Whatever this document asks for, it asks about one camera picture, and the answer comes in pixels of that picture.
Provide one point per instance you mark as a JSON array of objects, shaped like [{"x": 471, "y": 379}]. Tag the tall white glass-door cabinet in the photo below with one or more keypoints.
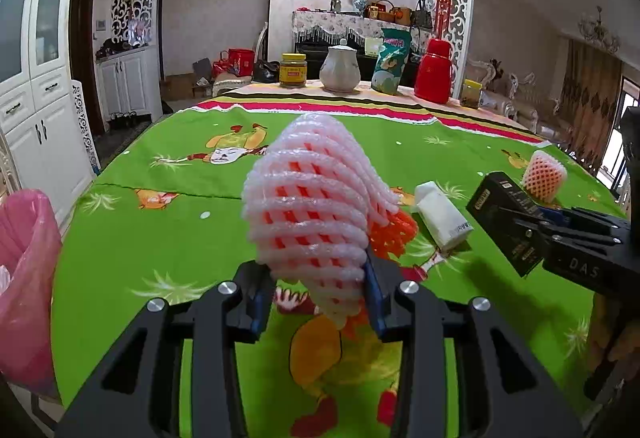
[{"x": 35, "y": 92}]

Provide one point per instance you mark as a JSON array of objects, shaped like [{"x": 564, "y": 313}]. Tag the yellow lid glass jar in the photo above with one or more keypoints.
[{"x": 292, "y": 72}]

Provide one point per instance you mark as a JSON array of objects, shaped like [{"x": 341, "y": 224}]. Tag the dark leather handbag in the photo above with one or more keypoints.
[{"x": 422, "y": 15}]

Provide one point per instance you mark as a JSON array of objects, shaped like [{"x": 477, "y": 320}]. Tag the white dining chair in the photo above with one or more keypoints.
[{"x": 235, "y": 82}]

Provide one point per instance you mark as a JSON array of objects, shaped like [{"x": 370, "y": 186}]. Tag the small yellow lid jar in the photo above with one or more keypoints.
[{"x": 471, "y": 95}]

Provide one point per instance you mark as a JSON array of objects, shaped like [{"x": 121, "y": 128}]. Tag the brown patterned curtain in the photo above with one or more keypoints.
[{"x": 590, "y": 102}]

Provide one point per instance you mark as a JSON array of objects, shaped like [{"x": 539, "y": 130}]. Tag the white foam fruit net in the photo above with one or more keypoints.
[
  {"x": 542, "y": 175},
  {"x": 310, "y": 198}
]

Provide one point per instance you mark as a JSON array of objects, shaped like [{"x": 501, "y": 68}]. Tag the black cardboard box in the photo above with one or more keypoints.
[{"x": 500, "y": 213}]

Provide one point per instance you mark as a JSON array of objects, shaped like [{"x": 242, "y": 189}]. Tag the row of shoes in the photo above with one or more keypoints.
[{"x": 127, "y": 118}]

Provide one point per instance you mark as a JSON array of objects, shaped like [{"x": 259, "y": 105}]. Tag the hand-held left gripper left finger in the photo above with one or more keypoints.
[{"x": 257, "y": 305}]

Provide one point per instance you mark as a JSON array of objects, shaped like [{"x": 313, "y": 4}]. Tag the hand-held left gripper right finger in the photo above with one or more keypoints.
[{"x": 375, "y": 305}]

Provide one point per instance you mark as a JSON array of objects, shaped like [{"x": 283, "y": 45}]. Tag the pink bag lined trash bin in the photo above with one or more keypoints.
[{"x": 25, "y": 278}]

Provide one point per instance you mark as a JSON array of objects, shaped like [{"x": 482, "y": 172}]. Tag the brown wicker baskets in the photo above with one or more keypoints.
[{"x": 387, "y": 12}]

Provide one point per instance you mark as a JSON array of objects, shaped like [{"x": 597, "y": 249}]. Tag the white tissue pack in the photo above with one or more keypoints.
[{"x": 441, "y": 218}]

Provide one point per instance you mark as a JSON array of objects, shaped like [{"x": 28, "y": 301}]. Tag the lace piano cover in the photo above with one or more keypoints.
[{"x": 325, "y": 25}]

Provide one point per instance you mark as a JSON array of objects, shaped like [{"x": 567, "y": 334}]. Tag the green cartoon printed tablecloth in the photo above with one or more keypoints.
[{"x": 175, "y": 228}]

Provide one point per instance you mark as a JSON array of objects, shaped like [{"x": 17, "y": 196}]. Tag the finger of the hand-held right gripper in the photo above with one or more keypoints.
[
  {"x": 560, "y": 230},
  {"x": 585, "y": 218}
]

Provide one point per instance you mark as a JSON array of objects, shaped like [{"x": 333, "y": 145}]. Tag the dark brown door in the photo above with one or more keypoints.
[{"x": 82, "y": 27}]

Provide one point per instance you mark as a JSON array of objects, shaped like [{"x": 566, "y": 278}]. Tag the black piano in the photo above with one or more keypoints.
[{"x": 310, "y": 52}]

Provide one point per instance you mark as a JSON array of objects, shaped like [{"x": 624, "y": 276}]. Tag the crystal chandelier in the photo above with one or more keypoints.
[{"x": 599, "y": 30}]

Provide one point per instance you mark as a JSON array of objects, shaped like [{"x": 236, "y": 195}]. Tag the cardboard boxes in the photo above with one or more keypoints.
[{"x": 180, "y": 85}]

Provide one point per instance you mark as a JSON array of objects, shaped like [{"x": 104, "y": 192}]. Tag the white lattice standing panel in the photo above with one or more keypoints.
[{"x": 85, "y": 127}]

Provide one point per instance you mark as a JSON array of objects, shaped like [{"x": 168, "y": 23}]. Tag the black handbag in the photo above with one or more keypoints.
[{"x": 266, "y": 71}]

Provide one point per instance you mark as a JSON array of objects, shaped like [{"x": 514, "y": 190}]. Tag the ornate cream sofa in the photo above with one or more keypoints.
[{"x": 520, "y": 102}]

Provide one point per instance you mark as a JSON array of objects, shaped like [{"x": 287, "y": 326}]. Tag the white ceramic teapot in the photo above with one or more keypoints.
[{"x": 340, "y": 67}]

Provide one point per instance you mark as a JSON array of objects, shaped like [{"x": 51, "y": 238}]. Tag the red thermos flask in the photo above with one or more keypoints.
[{"x": 434, "y": 72}]

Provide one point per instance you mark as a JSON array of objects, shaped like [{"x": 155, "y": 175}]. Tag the white shoe cabinet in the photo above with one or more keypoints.
[{"x": 127, "y": 80}]

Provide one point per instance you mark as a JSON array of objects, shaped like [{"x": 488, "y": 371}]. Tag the red gift bags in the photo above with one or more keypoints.
[{"x": 235, "y": 62}]

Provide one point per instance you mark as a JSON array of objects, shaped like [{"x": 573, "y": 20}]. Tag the green snack bag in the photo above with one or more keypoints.
[{"x": 392, "y": 62}]

